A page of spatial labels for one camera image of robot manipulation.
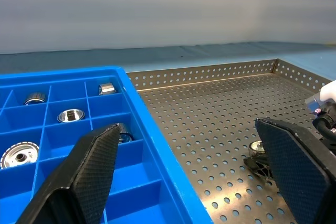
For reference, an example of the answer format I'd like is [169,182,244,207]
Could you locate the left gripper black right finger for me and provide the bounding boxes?
[254,118,336,224]

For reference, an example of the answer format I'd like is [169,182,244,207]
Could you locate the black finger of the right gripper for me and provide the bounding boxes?
[243,154,276,183]

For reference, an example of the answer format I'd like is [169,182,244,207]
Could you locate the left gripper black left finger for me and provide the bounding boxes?
[15,123,121,224]

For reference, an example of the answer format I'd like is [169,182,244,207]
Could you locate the blue plastic compartment tray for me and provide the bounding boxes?
[0,66,215,224]

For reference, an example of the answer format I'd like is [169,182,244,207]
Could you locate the metal washer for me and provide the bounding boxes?
[1,141,40,169]

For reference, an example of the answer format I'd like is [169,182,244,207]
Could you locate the perforated metal tray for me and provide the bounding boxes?
[126,58,332,224]

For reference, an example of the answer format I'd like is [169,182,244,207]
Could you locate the metal nut in blue tray right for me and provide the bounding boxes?
[98,83,118,95]

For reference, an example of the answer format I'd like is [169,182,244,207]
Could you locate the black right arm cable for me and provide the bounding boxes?
[312,115,334,140]

